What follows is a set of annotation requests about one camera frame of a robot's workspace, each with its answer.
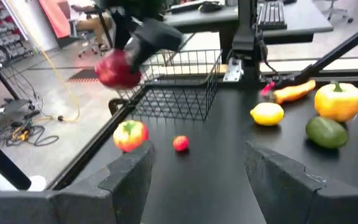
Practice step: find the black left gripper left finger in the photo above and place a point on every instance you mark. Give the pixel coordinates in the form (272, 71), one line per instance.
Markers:
(104, 199)

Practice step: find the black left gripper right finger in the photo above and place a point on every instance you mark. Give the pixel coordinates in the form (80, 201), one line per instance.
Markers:
(291, 196)

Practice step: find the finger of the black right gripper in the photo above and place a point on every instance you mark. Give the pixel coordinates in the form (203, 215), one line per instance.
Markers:
(157, 35)
(121, 31)

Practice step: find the red-orange round fruit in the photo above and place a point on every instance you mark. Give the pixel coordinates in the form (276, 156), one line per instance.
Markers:
(129, 137)

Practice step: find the green avocado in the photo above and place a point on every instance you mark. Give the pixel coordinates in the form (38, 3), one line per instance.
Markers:
(326, 132)

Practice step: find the yellow lemon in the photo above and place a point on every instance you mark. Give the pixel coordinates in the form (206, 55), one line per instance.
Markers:
(267, 114)

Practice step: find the small red strawberry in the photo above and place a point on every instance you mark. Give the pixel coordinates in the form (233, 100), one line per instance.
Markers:
(181, 143)

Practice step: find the orange carrot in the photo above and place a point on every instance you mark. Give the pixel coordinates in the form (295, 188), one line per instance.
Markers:
(294, 91)

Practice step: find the yellow bell pepper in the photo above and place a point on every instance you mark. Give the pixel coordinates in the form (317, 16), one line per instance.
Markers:
(337, 102)

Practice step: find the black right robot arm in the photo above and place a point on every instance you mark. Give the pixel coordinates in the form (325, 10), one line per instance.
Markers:
(244, 31)

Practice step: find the person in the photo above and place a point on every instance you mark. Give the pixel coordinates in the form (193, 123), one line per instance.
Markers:
(89, 25)

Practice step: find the office chair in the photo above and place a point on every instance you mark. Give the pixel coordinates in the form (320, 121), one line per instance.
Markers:
(337, 11)
(87, 39)

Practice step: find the flat black device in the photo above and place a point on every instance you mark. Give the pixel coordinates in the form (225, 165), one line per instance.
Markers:
(185, 7)

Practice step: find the hazard-striped floor mat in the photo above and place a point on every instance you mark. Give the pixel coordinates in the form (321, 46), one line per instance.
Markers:
(84, 74)

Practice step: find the black round stand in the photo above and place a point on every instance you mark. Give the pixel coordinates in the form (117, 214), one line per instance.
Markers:
(210, 7)

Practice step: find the red fabric panel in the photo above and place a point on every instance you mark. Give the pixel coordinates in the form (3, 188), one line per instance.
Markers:
(54, 18)

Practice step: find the red zip tie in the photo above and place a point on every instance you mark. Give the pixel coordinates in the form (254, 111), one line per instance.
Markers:
(267, 88)

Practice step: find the black keyboard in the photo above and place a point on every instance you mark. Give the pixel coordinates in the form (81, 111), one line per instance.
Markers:
(270, 15)

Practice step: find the storage shelf with bins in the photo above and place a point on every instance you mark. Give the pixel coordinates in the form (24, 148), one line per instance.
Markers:
(2, 28)

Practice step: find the black tripod stand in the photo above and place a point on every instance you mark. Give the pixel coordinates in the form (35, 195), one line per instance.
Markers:
(14, 110)

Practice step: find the gray desk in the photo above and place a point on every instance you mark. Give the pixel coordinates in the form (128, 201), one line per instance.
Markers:
(303, 18)

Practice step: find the black rig strut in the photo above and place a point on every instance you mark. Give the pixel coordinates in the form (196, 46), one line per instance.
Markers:
(337, 51)

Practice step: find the white metal bracket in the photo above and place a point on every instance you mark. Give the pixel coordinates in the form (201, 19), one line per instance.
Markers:
(233, 71)

